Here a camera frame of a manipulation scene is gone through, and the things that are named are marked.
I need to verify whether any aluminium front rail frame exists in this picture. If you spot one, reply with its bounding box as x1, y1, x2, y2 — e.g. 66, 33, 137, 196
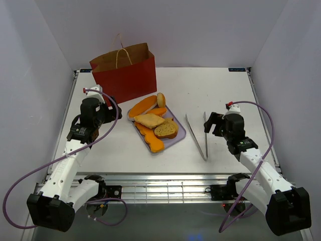
32, 173, 296, 204

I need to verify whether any long orange bread loaf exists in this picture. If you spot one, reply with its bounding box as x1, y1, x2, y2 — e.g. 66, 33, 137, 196
127, 95, 157, 121

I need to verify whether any wavy orange bread piece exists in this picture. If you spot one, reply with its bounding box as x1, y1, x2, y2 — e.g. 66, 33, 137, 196
134, 122, 165, 153

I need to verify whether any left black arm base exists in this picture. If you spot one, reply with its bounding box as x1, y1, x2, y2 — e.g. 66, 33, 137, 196
105, 185, 122, 199

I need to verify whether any brown bread slice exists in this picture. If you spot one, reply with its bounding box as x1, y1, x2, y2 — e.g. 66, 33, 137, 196
165, 117, 174, 123
154, 123, 178, 139

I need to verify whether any lavender plastic tray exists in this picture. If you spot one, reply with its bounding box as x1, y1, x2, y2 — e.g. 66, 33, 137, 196
131, 105, 186, 155

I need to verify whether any small oval orange bread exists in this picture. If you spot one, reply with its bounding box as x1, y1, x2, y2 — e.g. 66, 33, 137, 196
147, 107, 167, 117

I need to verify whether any toast bread slice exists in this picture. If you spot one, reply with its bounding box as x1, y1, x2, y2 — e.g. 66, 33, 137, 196
134, 113, 165, 129

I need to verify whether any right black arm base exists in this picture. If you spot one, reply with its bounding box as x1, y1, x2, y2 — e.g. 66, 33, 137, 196
205, 184, 237, 201

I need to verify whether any red paper bag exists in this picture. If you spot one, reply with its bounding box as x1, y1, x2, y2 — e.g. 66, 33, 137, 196
89, 43, 157, 103

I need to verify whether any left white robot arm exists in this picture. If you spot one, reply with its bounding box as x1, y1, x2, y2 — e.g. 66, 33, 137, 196
27, 92, 121, 232

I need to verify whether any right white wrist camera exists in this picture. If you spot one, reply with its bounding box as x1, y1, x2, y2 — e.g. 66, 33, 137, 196
224, 102, 240, 116

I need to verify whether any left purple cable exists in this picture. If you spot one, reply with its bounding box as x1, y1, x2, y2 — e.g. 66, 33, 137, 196
3, 88, 128, 229

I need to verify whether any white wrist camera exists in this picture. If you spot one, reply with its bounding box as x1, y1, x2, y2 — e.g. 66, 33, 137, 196
224, 102, 240, 116
85, 85, 105, 103

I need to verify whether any small round bread bun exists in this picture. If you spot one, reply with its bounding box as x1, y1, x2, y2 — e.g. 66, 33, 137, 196
156, 92, 166, 108

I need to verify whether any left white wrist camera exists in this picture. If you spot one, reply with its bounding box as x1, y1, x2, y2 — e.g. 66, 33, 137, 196
85, 85, 105, 103

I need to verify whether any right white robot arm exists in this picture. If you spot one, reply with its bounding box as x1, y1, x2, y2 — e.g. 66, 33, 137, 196
204, 112, 311, 236

